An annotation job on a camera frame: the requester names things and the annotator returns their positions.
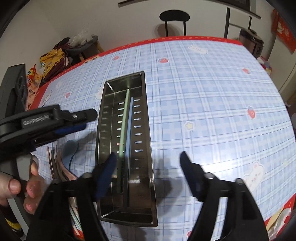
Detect person's left hand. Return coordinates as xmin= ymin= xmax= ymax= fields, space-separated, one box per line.
xmin=1 ymin=155 xmax=48 ymax=214

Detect steel utensil tray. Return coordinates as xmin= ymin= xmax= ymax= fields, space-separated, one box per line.
xmin=95 ymin=71 xmax=158 ymax=227

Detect yellow snack bags pile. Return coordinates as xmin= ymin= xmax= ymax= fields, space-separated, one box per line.
xmin=40 ymin=48 xmax=70 ymax=82

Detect blue plaid table mat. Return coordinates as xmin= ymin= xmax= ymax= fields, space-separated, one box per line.
xmin=31 ymin=39 xmax=296 ymax=241

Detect blue chopstick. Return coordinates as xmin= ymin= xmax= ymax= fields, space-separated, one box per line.
xmin=123 ymin=97 xmax=133 ymax=210

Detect black round stool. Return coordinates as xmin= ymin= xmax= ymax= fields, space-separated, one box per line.
xmin=159 ymin=9 xmax=190 ymax=37

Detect green chopstick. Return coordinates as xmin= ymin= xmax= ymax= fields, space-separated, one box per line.
xmin=116 ymin=89 xmax=130 ymax=193

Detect wooden stool with bags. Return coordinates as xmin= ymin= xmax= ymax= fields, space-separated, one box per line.
xmin=53 ymin=31 xmax=104 ymax=66

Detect black metal rack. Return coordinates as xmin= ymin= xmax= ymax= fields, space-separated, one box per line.
xmin=223 ymin=7 xmax=252 ymax=39

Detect red cloth on refrigerator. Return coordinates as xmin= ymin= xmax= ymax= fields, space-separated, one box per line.
xmin=271 ymin=9 xmax=296 ymax=53

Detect pink spoon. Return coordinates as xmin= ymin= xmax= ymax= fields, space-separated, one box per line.
xmin=57 ymin=151 xmax=78 ymax=181

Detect orange snack bag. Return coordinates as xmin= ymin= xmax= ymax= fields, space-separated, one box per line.
xmin=26 ymin=65 xmax=44 ymax=110

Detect brown rice cooker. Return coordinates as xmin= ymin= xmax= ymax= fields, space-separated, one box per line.
xmin=238 ymin=29 xmax=264 ymax=58

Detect blue spoon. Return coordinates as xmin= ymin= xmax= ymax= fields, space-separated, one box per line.
xmin=61 ymin=140 xmax=79 ymax=170

